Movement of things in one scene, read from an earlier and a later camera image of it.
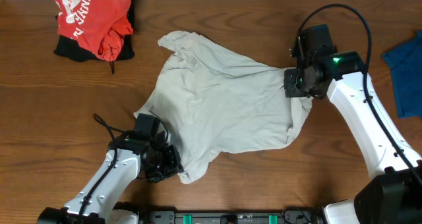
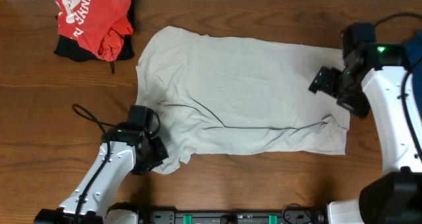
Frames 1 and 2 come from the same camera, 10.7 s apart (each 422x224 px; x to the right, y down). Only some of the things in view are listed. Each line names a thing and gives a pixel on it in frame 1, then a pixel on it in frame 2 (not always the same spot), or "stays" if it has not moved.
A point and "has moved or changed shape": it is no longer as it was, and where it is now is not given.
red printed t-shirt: x=98 y=19 stays
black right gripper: x=291 y=89 → x=324 y=81
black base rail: x=289 y=217 stays
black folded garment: x=70 y=49 stays
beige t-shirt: x=209 y=99 has moved or changed shape
